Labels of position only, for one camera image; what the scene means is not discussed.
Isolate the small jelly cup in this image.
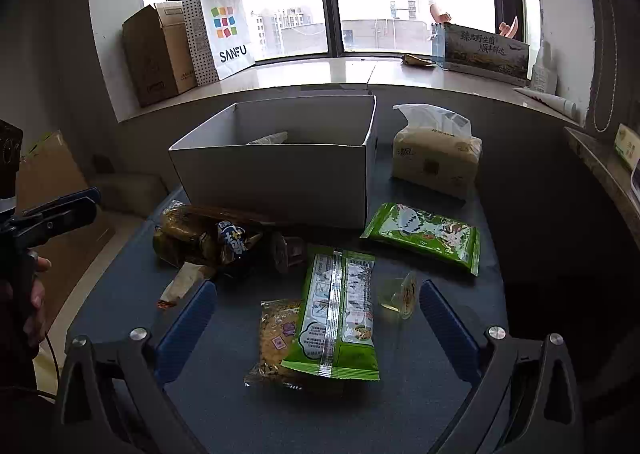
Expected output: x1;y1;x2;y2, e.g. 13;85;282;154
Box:
378;271;418;319

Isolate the yellow cracker packet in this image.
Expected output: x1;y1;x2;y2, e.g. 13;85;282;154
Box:
244;299;302;389

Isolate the dark brown snack bag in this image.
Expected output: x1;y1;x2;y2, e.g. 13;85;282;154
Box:
152;201;307;274

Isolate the long green snack pack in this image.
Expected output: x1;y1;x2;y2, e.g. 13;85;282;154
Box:
281;246;380;382

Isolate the person's left hand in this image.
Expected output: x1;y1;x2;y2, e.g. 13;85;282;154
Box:
24;255;51;349

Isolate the green wet wipes pack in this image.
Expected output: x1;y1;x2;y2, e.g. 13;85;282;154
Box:
361;203;482;276

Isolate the soft tissue pack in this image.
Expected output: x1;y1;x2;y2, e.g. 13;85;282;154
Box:
392;102;482;200

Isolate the white cardboard storage box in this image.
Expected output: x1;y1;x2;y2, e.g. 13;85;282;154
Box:
168;94;378;229

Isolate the brown cardboard box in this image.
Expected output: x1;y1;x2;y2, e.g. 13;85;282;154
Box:
122;1;196;107

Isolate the dotted paper bag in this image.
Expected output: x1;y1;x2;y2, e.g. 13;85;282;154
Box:
181;0;219;88

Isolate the white framed mirror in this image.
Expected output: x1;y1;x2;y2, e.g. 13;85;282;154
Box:
630;168;640;203

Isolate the white tube on sill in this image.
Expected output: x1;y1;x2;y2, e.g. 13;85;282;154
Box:
514;88;582;123

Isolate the small beige tissue box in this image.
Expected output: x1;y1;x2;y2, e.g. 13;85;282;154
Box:
614;123;640;170

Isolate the white bottle on sill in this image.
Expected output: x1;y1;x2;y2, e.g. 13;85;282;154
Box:
529;41;558;95

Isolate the small wrapper on sill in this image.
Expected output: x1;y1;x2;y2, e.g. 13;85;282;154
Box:
401;54;437;68

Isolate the white SANFU paper bag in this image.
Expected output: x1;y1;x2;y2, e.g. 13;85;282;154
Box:
200;0;255;81

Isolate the printed tissue box on sill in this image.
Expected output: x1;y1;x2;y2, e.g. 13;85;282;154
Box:
432;22;529;85

